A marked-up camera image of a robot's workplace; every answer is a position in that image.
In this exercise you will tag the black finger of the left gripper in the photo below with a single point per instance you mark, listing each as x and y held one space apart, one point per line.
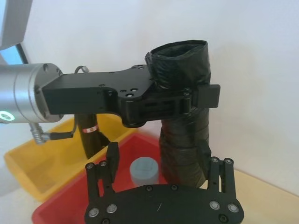
205 95

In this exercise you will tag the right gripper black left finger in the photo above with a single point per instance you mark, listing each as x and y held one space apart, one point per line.
112 161

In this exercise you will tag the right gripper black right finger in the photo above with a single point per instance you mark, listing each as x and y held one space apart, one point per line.
220 175

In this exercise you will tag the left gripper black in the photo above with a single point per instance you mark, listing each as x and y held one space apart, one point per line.
93 91

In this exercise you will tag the cylinder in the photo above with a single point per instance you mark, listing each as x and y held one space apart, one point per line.
182 70

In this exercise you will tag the black item with red-white label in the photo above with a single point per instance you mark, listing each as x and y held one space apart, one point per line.
90 137

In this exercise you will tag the grey round cap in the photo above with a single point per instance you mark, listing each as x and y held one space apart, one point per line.
144 171

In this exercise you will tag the red plastic bin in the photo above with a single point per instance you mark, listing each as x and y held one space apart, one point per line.
77 193

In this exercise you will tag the yellow plastic bin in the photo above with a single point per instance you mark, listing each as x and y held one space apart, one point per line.
46 163

